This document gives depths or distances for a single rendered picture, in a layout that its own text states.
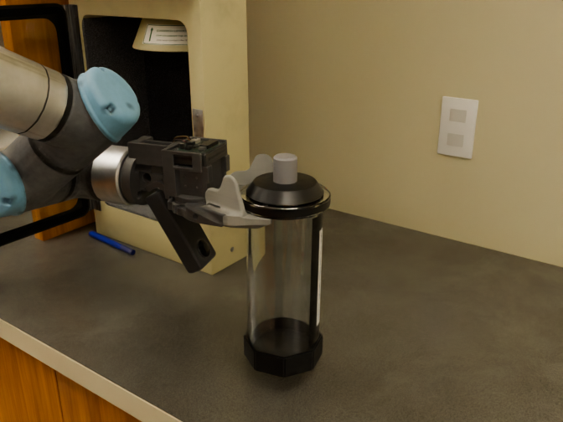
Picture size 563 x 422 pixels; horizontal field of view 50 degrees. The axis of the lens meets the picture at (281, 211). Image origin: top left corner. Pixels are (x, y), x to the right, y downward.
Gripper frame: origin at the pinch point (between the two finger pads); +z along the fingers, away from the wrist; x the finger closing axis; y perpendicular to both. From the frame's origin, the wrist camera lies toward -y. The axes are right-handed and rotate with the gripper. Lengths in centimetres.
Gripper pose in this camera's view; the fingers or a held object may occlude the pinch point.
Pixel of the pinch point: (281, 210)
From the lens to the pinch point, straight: 72.1
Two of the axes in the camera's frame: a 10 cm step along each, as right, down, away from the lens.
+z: 9.3, 1.2, -3.4
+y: -0.1, -9.3, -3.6
